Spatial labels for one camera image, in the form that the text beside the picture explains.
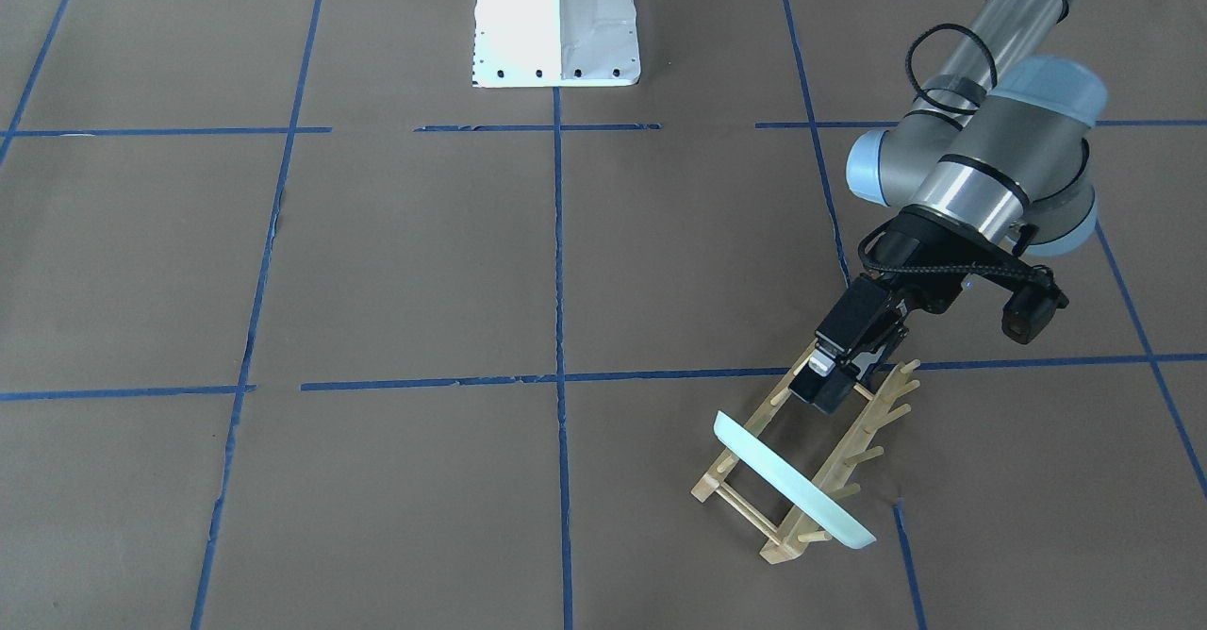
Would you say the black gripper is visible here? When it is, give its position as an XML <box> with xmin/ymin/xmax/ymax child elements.
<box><xmin>788</xmin><ymin>206</ymin><xmax>1057</xmax><ymax>414</ymax></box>

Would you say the light green plate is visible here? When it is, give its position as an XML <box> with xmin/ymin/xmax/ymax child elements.
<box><xmin>713</xmin><ymin>412</ymin><xmax>876</xmax><ymax>549</ymax></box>

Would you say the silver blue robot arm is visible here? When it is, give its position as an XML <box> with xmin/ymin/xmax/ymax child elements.
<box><xmin>787</xmin><ymin>0</ymin><xmax>1108</xmax><ymax>412</ymax></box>

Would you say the wooden plate rack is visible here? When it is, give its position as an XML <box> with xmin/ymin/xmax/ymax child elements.
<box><xmin>690</xmin><ymin>343</ymin><xmax>921</xmax><ymax>564</ymax></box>

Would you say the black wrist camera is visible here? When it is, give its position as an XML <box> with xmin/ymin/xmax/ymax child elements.
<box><xmin>1001</xmin><ymin>282</ymin><xmax>1069</xmax><ymax>343</ymax></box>

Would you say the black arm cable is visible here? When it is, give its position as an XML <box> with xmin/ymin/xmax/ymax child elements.
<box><xmin>856</xmin><ymin>23</ymin><xmax>1057</xmax><ymax>282</ymax></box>

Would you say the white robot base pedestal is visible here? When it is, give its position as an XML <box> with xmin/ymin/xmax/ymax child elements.
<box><xmin>471</xmin><ymin>0</ymin><xmax>642</xmax><ymax>89</ymax></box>

